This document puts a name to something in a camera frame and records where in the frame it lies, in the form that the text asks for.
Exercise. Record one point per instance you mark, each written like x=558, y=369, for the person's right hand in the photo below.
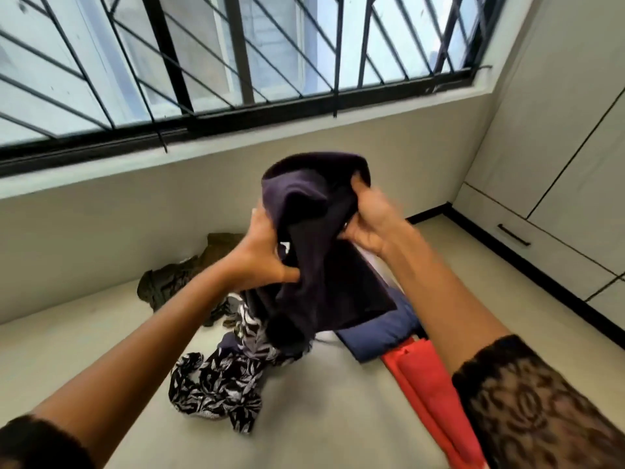
x=373, y=219

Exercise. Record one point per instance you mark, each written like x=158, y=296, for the person's left hand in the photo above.
x=259, y=253

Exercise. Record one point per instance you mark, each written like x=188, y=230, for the person's right thumb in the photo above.
x=360, y=188

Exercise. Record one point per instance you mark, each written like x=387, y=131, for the person's left thumb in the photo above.
x=281, y=272

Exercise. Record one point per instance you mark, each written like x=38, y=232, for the dark purple garment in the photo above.
x=322, y=258

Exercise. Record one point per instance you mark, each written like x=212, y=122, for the person's left forearm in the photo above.
x=132, y=351

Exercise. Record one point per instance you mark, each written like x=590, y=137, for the person's right forearm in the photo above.
x=439, y=297

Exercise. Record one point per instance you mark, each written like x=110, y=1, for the olive green garment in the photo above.
x=180, y=278

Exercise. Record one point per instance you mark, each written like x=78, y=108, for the black white floral garment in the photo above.
x=229, y=371

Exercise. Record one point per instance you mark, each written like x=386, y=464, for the folded navy blue garment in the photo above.
x=385, y=329

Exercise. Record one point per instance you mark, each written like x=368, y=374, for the black window grille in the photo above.
x=234, y=63

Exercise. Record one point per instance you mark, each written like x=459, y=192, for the folded red garment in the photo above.
x=429, y=395

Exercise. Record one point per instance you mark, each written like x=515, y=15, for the cream wardrobe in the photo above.
x=551, y=156

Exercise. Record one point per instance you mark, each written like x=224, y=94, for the black lace right sleeve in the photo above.
x=532, y=410

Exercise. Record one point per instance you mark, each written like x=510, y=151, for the black lace sleeve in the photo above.
x=532, y=410
x=39, y=444

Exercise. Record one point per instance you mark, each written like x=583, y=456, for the black lace left sleeve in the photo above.
x=39, y=444

